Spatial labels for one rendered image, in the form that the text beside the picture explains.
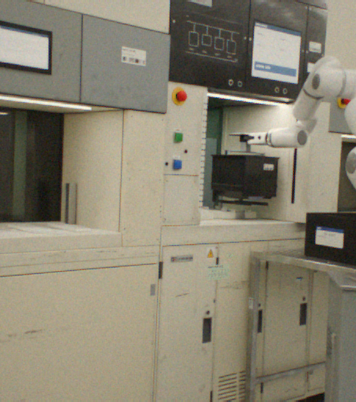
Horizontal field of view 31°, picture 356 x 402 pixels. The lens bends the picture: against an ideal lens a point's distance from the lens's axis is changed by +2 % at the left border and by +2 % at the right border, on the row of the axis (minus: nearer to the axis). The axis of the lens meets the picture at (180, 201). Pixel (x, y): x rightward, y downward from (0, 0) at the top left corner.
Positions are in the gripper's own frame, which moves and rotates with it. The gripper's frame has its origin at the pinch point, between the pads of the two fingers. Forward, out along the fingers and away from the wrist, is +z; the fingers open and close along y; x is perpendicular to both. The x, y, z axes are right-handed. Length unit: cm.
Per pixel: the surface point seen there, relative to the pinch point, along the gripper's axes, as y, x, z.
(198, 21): -48, 39, -19
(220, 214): -10.4, -34.4, 3.3
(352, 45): 48, 45, -17
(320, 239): -5, -40, -47
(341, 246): -6, -41, -58
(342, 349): -45, -67, -88
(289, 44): 3.1, 39.2, -18.7
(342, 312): -45, -56, -88
